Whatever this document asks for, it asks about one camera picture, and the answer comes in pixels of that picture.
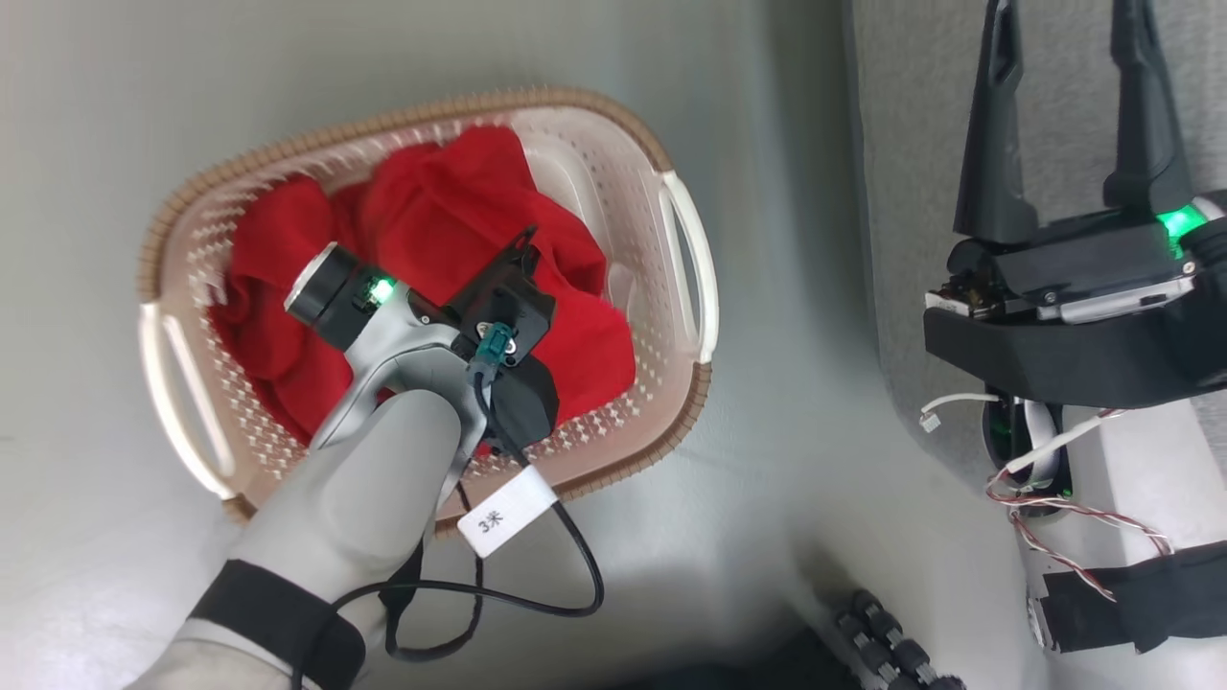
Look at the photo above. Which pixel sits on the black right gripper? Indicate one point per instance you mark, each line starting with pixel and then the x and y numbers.
pixel 1083 345

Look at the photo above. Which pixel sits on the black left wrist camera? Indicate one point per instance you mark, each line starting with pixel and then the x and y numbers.
pixel 498 292

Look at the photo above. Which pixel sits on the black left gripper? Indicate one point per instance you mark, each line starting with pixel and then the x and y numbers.
pixel 527 402

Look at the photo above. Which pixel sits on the beige plastic laundry basket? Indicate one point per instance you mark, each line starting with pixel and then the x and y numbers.
pixel 594 153

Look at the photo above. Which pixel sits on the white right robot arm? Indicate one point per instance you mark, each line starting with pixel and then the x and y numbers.
pixel 1141 479

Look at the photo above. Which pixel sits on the black corrugated robot part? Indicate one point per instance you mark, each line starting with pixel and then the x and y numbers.
pixel 891 642

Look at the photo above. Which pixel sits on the grey fabric sofa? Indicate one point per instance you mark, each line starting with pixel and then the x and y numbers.
pixel 911 144

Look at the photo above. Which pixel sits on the red white basketball jersey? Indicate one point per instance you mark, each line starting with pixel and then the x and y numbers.
pixel 460 211

